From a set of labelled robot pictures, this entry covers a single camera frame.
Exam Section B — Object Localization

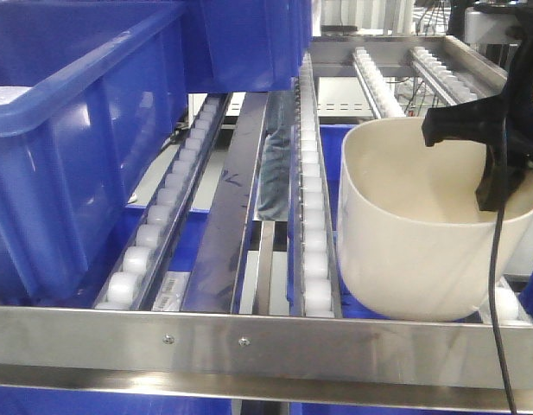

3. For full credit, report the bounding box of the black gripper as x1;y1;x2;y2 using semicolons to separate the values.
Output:
422;3;533;212

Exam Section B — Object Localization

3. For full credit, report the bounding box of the white plastic bin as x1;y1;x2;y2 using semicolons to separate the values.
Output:
337;118;533;322

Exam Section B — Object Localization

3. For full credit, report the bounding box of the robot arm grey link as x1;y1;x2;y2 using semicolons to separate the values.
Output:
447;1;524;44

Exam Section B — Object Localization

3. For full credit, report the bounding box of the far right roller track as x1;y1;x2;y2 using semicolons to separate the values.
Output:
410;47;478;105

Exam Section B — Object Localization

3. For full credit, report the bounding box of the far white roller track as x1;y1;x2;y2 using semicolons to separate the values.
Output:
352;47;405;119

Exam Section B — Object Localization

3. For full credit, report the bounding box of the white roller track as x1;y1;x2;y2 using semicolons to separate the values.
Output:
92;93;232;310
494;286;533;326
297;54;334;318
352;47;405;119

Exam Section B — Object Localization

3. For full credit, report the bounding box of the right white roller track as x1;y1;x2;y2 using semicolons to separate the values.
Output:
494;286;533;326

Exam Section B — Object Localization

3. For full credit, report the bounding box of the person in jeans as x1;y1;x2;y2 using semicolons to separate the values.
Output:
257;90;295;220

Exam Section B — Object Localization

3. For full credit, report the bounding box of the middle white roller track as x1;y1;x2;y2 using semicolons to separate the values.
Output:
297;54;334;318

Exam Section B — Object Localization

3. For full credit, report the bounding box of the blue crate upper middle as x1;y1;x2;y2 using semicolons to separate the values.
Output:
182;1;312;93

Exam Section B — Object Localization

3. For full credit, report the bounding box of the left white roller track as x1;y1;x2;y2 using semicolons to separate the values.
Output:
92;93;232;310

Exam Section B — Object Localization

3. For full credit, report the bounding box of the large blue crate left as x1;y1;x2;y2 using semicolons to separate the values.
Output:
0;1;187;299

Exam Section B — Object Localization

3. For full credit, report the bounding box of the black cable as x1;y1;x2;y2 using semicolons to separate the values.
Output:
488;116;518;415

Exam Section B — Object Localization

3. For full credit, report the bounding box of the steel centre divider rail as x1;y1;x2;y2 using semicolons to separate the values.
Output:
181;93;270;314

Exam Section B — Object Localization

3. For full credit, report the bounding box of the steel flow rack frame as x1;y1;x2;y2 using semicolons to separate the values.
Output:
0;34;533;414

